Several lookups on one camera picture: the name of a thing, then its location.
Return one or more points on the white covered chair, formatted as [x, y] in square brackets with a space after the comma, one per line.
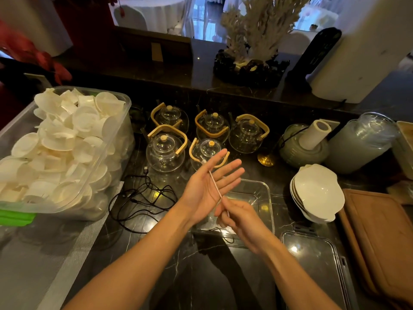
[129, 19]
[296, 43]

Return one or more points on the green bin latch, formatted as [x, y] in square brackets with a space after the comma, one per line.
[16, 218]

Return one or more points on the person's right forearm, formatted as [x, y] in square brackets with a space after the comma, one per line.
[296, 280]

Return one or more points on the person's left forearm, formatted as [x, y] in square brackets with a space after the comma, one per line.
[135, 267]

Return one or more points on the white scalloped bowl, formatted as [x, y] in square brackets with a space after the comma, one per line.
[298, 206]
[319, 192]

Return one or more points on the brown wooden board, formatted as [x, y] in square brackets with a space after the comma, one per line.
[380, 242]

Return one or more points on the clear plastic lid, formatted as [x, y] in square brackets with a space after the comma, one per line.
[311, 264]

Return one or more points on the beige container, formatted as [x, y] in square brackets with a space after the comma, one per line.
[405, 148]

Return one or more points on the green ceramic jar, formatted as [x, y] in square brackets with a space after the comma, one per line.
[298, 156]

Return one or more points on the gold lamp base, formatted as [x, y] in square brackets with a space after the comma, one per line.
[266, 160]

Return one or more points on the white coral ornament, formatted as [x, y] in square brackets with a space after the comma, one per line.
[264, 25]

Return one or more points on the table with white cloth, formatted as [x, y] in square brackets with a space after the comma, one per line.
[161, 11]

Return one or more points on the large clear plastic bin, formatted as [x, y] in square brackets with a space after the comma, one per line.
[121, 164]

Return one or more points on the person's right hand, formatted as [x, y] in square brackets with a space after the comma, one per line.
[247, 224]

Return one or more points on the pile of white paper cups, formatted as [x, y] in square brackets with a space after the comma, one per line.
[61, 148]

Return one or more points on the black ornament base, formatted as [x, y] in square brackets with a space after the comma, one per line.
[251, 74]

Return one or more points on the large glass jar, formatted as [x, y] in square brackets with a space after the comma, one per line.
[358, 145]

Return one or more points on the person's left thumb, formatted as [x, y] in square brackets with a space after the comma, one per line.
[216, 158]

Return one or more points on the white paper roll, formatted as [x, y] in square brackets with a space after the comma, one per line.
[314, 133]

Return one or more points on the person's left middle finger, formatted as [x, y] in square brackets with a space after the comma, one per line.
[233, 176]

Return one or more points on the person's right fingers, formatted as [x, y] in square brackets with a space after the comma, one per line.
[223, 213]

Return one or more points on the person's left hand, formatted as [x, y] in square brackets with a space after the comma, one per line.
[201, 190]

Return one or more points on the thin white stick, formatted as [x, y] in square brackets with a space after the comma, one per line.
[214, 182]

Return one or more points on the clear plastic tray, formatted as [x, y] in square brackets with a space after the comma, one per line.
[258, 198]

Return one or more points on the grey mesh mat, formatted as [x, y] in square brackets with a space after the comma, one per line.
[42, 255]

